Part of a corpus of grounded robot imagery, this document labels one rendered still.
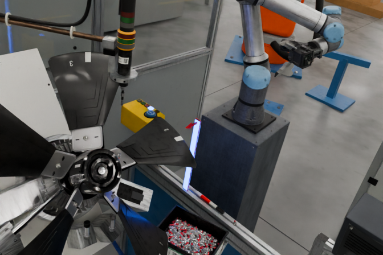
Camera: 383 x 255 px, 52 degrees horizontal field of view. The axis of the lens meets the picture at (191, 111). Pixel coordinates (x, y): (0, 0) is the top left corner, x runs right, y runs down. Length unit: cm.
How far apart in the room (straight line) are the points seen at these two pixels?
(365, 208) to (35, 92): 103
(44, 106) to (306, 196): 223
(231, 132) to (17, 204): 93
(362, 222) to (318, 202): 199
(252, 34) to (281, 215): 150
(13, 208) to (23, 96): 36
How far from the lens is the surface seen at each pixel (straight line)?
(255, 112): 175
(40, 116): 133
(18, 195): 117
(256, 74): 170
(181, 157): 126
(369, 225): 113
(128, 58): 99
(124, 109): 163
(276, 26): 491
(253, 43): 178
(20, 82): 134
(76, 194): 109
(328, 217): 303
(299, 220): 290
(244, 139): 169
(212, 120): 175
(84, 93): 116
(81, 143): 114
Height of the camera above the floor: 193
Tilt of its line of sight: 31 degrees down
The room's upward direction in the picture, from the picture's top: 10 degrees clockwise
